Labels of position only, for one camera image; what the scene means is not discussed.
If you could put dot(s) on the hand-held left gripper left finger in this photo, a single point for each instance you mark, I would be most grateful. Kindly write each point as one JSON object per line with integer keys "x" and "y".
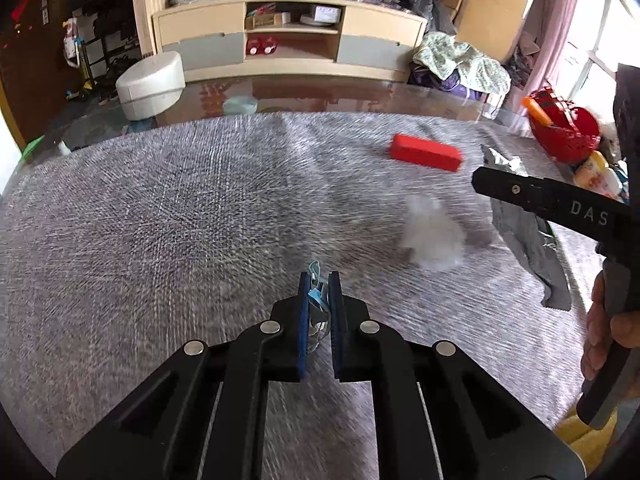
{"x": 302, "y": 330}

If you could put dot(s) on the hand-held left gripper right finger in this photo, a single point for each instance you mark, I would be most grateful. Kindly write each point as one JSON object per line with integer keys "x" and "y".
{"x": 337, "y": 330}

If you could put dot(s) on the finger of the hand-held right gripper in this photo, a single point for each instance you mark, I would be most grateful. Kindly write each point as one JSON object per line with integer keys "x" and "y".
{"x": 630, "y": 120}
{"x": 510, "y": 190}

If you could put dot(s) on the clear blue wrapper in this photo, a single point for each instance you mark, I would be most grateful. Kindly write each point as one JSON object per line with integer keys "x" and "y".
{"x": 316, "y": 300}

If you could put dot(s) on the silver green snack wrapper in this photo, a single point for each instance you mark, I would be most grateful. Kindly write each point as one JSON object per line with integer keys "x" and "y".
{"x": 530, "y": 250}

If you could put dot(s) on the person's right hand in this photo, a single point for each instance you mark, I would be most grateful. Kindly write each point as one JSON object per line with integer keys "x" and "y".
{"x": 625, "y": 332}

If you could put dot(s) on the white lotion bottle yellow cap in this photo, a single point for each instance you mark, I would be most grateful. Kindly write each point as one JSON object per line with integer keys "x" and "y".
{"x": 590, "y": 167}

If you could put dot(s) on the red plastic basket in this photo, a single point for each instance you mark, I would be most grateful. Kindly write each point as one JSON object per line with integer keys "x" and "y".
{"x": 570, "y": 135}

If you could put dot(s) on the orange plastic toy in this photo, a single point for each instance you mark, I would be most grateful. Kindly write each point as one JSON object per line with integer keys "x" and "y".
{"x": 536, "y": 110}

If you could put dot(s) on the red rectangular block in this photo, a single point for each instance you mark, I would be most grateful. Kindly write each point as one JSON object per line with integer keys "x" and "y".
{"x": 425, "y": 152}

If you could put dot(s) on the window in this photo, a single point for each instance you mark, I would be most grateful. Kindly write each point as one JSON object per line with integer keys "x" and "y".
{"x": 605, "y": 20}

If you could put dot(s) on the pink curtain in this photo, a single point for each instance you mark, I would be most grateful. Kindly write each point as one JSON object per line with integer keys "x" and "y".
{"x": 555, "y": 25}

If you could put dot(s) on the purple bag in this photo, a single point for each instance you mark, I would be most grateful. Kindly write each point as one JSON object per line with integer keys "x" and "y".
{"x": 440, "y": 80}

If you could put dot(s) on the green floral cloth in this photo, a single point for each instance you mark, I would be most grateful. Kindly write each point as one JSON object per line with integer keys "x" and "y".
{"x": 465, "y": 65}

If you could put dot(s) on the grey woven table mat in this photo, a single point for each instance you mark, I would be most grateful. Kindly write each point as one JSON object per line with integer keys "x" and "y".
{"x": 200, "y": 235}

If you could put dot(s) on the beige standing air conditioner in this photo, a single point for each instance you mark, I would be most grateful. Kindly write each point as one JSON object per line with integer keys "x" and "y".
{"x": 495, "y": 5}

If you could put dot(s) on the grey jacket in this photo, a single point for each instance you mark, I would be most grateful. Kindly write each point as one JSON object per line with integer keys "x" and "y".
{"x": 425, "y": 7}

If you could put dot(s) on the yellow fluffy clothing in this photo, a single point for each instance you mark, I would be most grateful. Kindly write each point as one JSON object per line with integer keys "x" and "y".
{"x": 585, "y": 435}

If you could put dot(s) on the pale blue dish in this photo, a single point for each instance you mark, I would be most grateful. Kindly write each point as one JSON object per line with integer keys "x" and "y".
{"x": 240, "y": 105}

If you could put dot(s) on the white round stool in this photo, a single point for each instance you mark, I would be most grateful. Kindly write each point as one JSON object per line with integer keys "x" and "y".
{"x": 150, "y": 85}

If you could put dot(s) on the tan box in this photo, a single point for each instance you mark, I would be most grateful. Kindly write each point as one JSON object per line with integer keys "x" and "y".
{"x": 265, "y": 17}

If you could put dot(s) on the beige grey television cabinet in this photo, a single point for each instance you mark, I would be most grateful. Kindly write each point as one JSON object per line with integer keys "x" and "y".
{"x": 200, "y": 25}

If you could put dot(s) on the green paper plane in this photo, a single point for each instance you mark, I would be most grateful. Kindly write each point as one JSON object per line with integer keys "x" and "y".
{"x": 34, "y": 146}

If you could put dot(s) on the black shoe rack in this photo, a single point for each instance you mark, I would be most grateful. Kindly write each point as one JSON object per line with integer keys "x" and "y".
{"x": 105, "y": 45}

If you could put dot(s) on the child's scooter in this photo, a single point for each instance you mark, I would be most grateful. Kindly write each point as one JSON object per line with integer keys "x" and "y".
{"x": 77, "y": 60}

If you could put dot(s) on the beige folding screen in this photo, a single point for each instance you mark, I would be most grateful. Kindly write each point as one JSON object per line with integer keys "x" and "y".
{"x": 147, "y": 5}

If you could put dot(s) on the dark brown door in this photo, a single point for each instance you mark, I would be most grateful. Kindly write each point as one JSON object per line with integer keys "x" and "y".
{"x": 30, "y": 60}

